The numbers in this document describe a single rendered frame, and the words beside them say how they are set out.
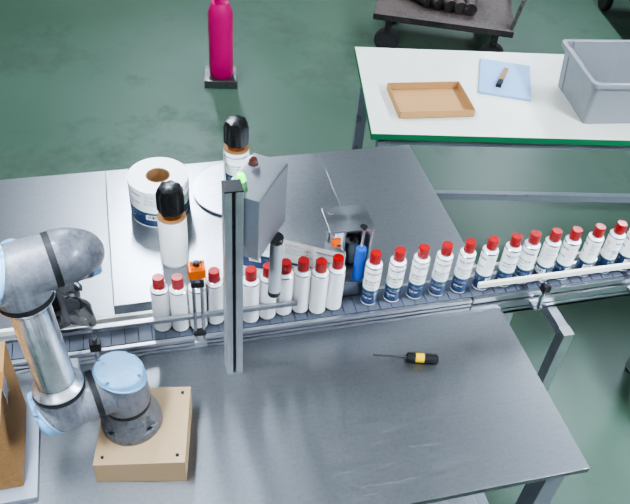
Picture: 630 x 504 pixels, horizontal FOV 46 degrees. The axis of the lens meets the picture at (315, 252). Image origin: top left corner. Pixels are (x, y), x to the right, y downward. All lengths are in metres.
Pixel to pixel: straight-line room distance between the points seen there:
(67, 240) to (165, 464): 0.67
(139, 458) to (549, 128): 2.29
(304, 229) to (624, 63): 1.95
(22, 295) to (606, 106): 2.66
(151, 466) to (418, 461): 0.69
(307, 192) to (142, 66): 2.71
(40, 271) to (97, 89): 3.54
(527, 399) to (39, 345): 1.35
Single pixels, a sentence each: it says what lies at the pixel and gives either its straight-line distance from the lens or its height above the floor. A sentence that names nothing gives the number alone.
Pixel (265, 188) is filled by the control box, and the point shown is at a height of 1.48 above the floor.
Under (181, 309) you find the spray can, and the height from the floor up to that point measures 0.98.
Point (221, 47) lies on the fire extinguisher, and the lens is 4.84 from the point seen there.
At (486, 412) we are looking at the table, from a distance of 2.21.
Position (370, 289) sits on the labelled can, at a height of 0.96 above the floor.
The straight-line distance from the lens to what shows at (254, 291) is 2.14.
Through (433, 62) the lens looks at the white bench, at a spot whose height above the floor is 0.80.
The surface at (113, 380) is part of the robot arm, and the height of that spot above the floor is 1.14.
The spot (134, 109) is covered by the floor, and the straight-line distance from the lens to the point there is 4.78.
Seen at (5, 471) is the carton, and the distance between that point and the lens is 1.98.
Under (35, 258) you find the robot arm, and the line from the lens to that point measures 1.53.
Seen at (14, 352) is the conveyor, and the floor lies 0.88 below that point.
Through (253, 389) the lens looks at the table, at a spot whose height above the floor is 0.83.
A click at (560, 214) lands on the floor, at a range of 4.33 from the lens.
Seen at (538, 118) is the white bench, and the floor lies 0.80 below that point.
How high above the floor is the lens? 2.57
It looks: 43 degrees down
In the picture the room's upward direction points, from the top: 5 degrees clockwise
